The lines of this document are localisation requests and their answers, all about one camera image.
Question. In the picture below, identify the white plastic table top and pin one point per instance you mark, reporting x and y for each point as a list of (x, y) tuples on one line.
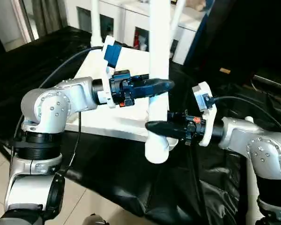
[(126, 112)]

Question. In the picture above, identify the white plastic table leg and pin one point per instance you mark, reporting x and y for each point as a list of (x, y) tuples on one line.
[(158, 35), (176, 16), (96, 23), (251, 187)]

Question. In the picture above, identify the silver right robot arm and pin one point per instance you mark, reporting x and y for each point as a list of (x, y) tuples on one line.
[(255, 145)]

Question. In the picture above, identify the white cabinet with glass doors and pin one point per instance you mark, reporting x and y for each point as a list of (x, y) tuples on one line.
[(131, 21)]

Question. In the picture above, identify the black table mat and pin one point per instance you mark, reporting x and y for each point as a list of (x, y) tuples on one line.
[(119, 175)]

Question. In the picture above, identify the long dark metal rod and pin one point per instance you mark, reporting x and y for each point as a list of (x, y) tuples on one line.
[(271, 82)]

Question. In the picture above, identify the grey curtain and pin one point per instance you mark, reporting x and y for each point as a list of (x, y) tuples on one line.
[(49, 16)]

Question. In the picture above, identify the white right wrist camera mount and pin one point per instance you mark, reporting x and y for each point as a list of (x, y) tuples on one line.
[(206, 98)]

